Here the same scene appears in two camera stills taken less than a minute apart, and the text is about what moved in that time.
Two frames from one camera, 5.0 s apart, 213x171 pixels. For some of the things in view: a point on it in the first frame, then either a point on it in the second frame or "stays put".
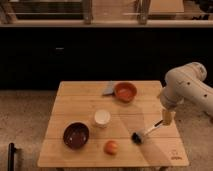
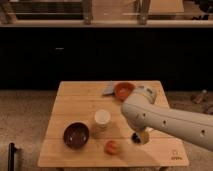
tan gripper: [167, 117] to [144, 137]
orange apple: [111, 147] stays put
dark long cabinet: [40, 57] stays put
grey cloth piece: [109, 87] stays put
